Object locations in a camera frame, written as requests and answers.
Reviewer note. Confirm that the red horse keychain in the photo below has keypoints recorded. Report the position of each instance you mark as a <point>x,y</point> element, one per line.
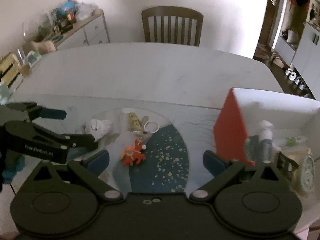
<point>133,154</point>

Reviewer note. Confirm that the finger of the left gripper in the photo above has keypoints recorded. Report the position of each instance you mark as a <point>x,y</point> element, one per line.
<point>53,114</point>
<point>86,141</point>

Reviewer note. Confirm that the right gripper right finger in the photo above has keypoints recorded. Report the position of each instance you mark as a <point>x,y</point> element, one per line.
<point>225,173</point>

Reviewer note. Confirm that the beige folded cloth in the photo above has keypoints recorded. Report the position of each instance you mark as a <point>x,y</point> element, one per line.
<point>297,153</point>

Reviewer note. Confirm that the white rabbit brooch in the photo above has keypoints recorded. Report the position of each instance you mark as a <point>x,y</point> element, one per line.
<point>102,131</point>

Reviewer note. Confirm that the blue gloved left hand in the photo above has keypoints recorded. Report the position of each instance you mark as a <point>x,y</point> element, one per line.
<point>11,164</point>

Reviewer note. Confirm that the grey green correction tape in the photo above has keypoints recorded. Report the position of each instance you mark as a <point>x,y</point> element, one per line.
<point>307,173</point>

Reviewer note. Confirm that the white green tube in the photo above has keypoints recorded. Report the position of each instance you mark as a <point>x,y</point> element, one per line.
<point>290,141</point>

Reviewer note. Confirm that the yellow small charm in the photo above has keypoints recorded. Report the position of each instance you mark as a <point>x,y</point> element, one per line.
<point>136,124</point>

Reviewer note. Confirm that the white drawer cabinet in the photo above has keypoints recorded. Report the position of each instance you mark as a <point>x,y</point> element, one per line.
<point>87,32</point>

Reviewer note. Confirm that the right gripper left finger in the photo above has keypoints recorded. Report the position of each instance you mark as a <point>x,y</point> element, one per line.
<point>87,173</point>

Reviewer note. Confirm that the black snack packet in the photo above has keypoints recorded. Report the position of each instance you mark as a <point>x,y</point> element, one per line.
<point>286,166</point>

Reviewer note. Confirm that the white wall cabinet unit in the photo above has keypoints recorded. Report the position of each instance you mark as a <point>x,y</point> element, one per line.
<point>297,39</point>

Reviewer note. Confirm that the white spray bottle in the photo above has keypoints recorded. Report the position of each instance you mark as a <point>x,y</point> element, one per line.
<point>265,141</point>

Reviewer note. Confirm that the brown wooden chair far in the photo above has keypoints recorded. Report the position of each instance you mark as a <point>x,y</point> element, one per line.
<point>175,25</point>

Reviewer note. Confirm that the red white cardboard box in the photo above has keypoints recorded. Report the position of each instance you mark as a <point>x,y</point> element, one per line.
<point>254,126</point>

